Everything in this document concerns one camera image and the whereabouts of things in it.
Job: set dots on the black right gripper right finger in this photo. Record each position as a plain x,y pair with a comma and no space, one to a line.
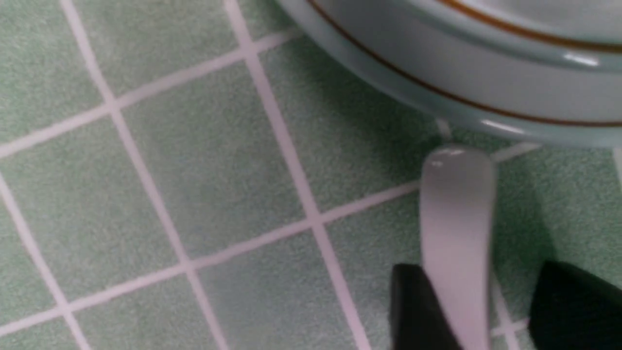
572,309

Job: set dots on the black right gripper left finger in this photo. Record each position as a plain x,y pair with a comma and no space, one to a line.
416,318

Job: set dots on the plain white spoon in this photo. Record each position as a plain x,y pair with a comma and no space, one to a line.
457,206

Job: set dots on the pale green bowl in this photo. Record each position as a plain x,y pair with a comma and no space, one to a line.
583,34

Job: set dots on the pale green plate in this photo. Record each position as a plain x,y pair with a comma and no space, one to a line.
474,86

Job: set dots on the green checkered tablecloth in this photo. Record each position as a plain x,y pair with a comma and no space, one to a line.
199,175

